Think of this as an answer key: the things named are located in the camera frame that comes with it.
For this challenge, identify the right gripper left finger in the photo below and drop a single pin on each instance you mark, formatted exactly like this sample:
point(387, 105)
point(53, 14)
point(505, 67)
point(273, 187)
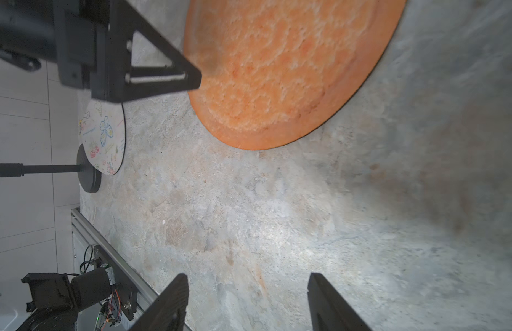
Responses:
point(168, 311)

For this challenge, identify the glitter microphone on stand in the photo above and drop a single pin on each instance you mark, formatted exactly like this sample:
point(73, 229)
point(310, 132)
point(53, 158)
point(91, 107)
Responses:
point(89, 177)

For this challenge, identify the orange round coaster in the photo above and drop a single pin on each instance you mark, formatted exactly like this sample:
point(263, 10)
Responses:
point(274, 71)

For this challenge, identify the aluminium mounting rail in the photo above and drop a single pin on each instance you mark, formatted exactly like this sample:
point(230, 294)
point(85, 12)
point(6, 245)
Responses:
point(138, 306)

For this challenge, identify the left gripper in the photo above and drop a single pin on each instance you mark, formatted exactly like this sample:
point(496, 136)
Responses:
point(91, 42)

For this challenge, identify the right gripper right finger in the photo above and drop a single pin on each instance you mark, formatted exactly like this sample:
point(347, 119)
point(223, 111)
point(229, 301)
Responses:
point(329, 310)

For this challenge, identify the left controller board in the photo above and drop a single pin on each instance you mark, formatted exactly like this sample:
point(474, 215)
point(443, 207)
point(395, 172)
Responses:
point(110, 312)

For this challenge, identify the pale butterfly coaster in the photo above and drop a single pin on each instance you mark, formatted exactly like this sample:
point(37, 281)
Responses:
point(103, 135)

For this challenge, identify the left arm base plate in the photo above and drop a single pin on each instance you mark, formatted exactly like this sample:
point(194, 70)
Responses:
point(119, 281)

